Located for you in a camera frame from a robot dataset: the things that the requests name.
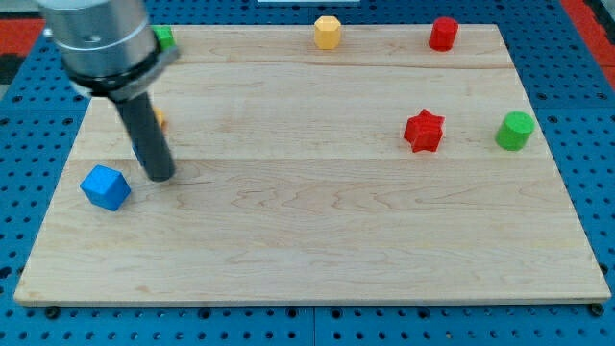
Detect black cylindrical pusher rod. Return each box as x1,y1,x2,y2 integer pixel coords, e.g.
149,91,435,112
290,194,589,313
114,92,175,182

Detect blue wooden cube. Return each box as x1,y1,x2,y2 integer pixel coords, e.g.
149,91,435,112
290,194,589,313
80,165,132,211

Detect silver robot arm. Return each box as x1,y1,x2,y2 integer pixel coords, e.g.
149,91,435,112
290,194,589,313
37,0,180,182

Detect green block behind arm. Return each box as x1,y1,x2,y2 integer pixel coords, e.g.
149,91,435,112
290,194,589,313
151,25,176,51

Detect orange block behind rod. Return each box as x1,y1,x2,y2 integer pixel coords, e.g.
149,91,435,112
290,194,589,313
154,107,166,131

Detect yellow hexagonal block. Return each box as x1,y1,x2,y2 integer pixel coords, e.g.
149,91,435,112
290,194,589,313
314,15,341,50

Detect light wooden board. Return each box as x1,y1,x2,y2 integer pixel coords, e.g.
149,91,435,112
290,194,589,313
14,24,611,307

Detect red star block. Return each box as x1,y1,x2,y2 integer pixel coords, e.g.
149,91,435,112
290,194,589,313
403,109,445,153

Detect red cylinder block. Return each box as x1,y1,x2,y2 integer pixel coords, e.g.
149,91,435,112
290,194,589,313
429,16,459,52

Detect green cylinder block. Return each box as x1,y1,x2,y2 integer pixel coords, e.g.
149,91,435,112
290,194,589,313
495,111,535,151

